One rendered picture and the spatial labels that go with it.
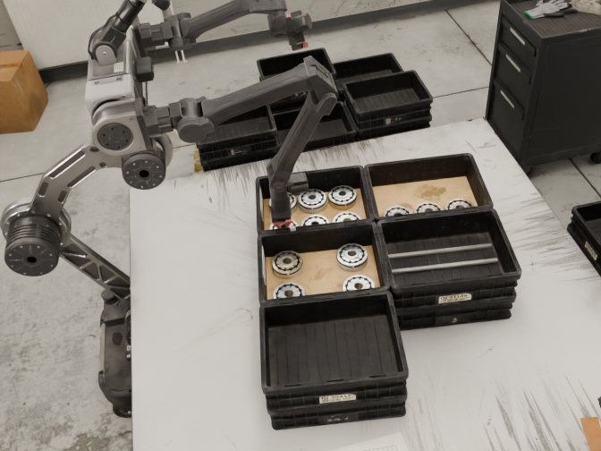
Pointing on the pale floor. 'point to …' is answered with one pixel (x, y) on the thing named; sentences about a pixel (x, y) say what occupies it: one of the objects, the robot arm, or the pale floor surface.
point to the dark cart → (545, 85)
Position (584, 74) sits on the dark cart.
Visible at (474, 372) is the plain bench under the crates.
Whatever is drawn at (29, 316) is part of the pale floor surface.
